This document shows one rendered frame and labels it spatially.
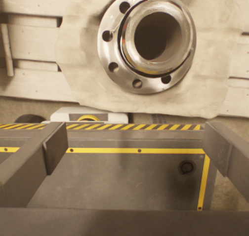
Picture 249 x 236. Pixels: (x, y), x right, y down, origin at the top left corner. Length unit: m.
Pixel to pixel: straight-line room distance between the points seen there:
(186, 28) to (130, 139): 0.25
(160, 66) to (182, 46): 0.04
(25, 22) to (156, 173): 0.56
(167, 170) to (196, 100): 0.24
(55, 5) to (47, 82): 0.22
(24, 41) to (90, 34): 0.20
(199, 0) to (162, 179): 0.46
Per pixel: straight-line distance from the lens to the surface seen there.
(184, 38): 0.32
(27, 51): 0.63
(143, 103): 0.54
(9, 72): 0.65
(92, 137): 0.42
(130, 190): 0.50
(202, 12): 0.57
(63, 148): 0.16
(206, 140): 0.17
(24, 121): 0.70
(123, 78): 0.50
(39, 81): 0.62
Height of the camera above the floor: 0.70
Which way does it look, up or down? 73 degrees down
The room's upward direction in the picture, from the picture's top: 175 degrees counter-clockwise
